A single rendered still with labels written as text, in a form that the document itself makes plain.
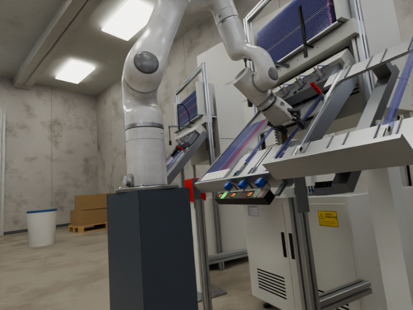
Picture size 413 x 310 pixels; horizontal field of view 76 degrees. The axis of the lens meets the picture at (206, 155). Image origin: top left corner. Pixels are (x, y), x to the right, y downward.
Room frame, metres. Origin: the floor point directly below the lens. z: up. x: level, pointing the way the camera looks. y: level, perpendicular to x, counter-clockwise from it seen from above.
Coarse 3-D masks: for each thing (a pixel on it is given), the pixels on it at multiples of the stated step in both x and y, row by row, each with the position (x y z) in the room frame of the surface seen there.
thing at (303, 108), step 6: (318, 96) 1.18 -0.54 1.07; (300, 102) 1.30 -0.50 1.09; (306, 102) 1.23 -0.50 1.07; (312, 102) 1.18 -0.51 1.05; (318, 102) 1.12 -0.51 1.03; (300, 108) 1.23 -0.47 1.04; (306, 108) 1.17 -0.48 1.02; (258, 114) 1.71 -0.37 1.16; (312, 114) 1.08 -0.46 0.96; (258, 120) 1.60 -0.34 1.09; (306, 120) 1.19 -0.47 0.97; (288, 126) 1.29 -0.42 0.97; (264, 132) 1.36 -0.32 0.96
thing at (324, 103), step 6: (348, 60) 0.86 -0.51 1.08; (342, 66) 0.85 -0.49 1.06; (342, 72) 0.83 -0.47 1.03; (336, 78) 0.83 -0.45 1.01; (336, 84) 0.81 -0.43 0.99; (330, 90) 0.80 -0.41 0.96; (330, 96) 0.79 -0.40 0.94; (324, 102) 0.77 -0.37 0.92; (318, 108) 0.77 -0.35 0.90; (324, 108) 0.77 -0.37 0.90; (318, 114) 0.75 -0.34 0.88; (312, 120) 0.75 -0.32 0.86; (312, 126) 0.74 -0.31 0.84; (306, 132) 0.73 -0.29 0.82; (306, 138) 0.72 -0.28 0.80; (300, 144) 0.71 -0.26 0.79
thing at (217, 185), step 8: (240, 176) 1.07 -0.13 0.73; (248, 176) 1.02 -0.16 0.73; (256, 176) 0.98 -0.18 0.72; (264, 176) 0.95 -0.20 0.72; (200, 184) 1.41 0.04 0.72; (208, 184) 1.34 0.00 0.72; (216, 184) 1.27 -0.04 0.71; (224, 184) 1.22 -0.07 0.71; (232, 184) 1.17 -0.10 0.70; (272, 184) 0.96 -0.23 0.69; (280, 184) 0.93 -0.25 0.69; (208, 192) 1.42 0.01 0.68
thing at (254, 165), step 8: (288, 144) 1.03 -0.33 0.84; (296, 144) 0.98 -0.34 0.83; (256, 152) 1.21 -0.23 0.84; (264, 152) 1.14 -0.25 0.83; (272, 152) 1.08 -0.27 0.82; (240, 160) 1.29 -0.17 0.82; (256, 160) 1.14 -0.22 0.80; (264, 160) 1.08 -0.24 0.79; (248, 168) 1.14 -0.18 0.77; (256, 168) 1.08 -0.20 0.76; (264, 168) 1.02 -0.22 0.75; (232, 176) 1.18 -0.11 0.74
